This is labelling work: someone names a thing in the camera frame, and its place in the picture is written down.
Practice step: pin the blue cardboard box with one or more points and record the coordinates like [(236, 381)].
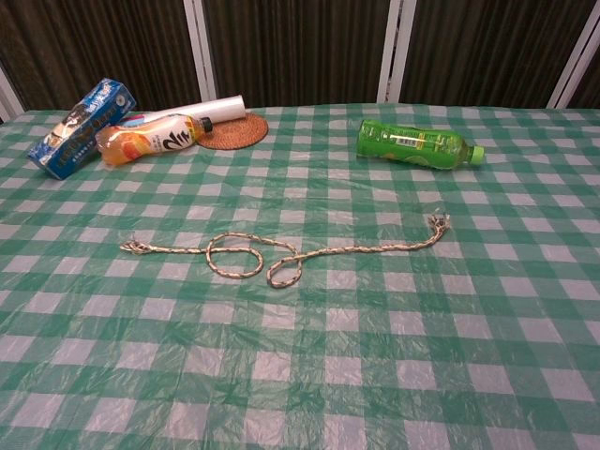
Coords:
[(70, 136)]

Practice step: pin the white rolled paper tube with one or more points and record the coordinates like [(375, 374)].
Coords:
[(220, 110)]

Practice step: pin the green white checked tablecloth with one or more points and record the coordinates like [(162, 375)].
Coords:
[(300, 351)]

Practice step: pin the green plastic drink bottle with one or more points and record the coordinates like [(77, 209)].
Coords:
[(403, 140)]

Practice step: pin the orange juice bottle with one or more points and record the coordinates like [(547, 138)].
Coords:
[(140, 140)]

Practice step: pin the white partition frame post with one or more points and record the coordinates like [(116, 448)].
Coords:
[(396, 47), (199, 51), (9, 96), (574, 61)]

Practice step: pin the round woven brown coaster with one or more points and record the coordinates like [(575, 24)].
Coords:
[(239, 133)]

